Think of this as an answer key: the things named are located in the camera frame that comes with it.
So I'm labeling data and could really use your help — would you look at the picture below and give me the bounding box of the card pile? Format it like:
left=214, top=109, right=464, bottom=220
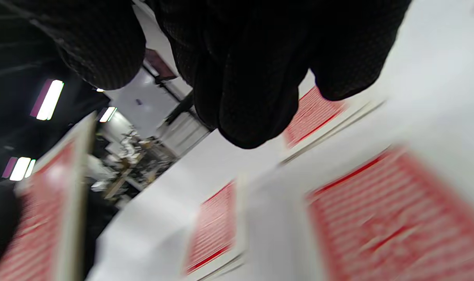
left=280, top=85, right=387, bottom=166
left=184, top=174, right=248, bottom=279

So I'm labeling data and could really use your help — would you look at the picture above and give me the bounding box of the stack of red-backed cards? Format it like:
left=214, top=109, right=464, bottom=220
left=0, top=112, right=98, bottom=281

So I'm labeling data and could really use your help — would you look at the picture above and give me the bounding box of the person's left hand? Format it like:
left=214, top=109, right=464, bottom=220
left=0, top=183, right=23, bottom=270

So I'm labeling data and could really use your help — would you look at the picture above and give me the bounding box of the red-backed playing card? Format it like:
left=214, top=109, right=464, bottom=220
left=245, top=144, right=474, bottom=281

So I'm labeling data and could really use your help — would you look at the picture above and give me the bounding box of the person's right hand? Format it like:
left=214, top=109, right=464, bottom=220
left=0, top=0, right=413, bottom=149

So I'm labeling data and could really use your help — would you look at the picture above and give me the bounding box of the white ceiling light bar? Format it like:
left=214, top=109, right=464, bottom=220
left=30, top=79, right=64, bottom=121
left=98, top=106, right=117, bottom=123

